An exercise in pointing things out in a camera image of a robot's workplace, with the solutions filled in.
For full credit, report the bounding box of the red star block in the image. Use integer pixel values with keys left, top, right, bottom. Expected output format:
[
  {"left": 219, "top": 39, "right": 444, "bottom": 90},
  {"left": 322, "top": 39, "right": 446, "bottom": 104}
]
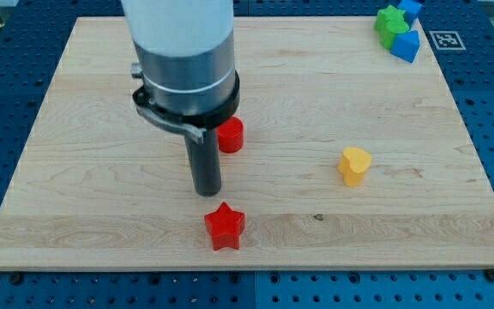
[{"left": 204, "top": 202, "right": 245, "bottom": 251}]

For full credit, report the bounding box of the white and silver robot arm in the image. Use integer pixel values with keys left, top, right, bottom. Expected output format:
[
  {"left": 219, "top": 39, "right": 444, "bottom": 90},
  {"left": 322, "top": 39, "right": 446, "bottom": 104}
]
[{"left": 121, "top": 0, "right": 239, "bottom": 144}]

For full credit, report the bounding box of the yellow heart block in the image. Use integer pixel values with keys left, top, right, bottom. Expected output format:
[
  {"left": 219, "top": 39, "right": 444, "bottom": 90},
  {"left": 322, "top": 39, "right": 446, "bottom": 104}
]
[{"left": 337, "top": 147, "right": 372, "bottom": 187}]

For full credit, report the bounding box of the light wooden board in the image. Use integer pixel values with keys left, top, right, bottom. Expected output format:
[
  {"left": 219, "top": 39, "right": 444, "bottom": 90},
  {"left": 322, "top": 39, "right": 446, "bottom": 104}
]
[{"left": 0, "top": 16, "right": 494, "bottom": 272}]

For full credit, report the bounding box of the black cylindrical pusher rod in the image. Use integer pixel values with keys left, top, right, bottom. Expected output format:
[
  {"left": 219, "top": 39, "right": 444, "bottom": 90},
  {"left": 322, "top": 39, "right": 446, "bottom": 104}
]
[{"left": 185, "top": 130, "right": 221, "bottom": 197}]

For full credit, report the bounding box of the green star block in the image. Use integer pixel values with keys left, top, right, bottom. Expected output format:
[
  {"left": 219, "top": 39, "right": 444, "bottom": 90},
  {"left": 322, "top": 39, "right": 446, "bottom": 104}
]
[{"left": 374, "top": 4, "right": 406, "bottom": 31}]

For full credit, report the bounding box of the white fiducial marker tag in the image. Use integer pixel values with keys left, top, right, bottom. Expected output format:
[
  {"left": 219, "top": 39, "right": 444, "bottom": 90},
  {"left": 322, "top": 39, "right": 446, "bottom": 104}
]
[{"left": 430, "top": 30, "right": 466, "bottom": 51}]

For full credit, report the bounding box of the green round block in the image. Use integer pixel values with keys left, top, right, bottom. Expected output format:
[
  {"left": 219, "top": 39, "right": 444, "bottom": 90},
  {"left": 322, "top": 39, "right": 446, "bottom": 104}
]
[{"left": 379, "top": 20, "right": 410, "bottom": 50}]

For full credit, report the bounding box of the blue pentagon block front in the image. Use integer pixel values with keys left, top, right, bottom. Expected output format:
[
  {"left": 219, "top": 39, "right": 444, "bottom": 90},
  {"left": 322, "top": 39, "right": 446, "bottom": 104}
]
[{"left": 390, "top": 30, "right": 420, "bottom": 63}]

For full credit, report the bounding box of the red cylinder block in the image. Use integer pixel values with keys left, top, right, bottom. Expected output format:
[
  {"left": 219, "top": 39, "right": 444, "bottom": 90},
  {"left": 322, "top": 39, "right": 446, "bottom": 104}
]
[{"left": 217, "top": 116, "right": 244, "bottom": 154}]

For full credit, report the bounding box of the blue block rear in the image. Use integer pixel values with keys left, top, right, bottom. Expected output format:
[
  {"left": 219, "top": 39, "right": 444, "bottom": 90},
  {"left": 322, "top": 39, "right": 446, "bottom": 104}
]
[{"left": 398, "top": 0, "right": 423, "bottom": 27}]

